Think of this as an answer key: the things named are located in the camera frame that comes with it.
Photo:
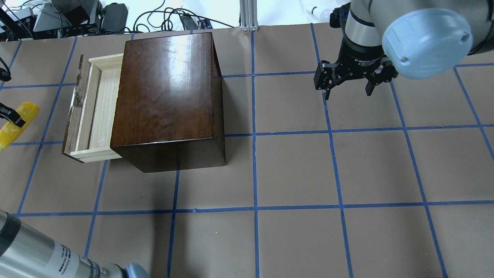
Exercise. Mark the yellow corn cob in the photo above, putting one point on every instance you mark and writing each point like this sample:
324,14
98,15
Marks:
10,132

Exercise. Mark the dark brown wooden cabinet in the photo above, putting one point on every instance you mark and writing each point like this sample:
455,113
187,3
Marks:
169,108

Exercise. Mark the black power adapter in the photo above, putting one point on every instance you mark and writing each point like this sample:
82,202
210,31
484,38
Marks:
114,17

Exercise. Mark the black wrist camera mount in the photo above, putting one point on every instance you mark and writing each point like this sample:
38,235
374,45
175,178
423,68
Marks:
339,15

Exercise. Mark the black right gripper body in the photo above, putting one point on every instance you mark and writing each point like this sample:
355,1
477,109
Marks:
359,58

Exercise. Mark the white light bulb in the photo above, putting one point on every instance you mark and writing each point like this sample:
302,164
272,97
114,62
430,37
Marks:
318,13

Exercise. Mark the aluminium frame post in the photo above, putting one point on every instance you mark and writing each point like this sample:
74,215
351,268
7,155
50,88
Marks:
248,15

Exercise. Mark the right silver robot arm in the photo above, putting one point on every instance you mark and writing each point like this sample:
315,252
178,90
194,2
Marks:
417,39

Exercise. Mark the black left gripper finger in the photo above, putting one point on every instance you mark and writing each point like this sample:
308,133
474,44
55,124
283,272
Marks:
11,115
5,74

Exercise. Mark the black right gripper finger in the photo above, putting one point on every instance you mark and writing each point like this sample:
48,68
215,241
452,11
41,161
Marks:
387,74
324,77

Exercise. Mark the light wood drawer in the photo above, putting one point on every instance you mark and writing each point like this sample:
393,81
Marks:
90,121

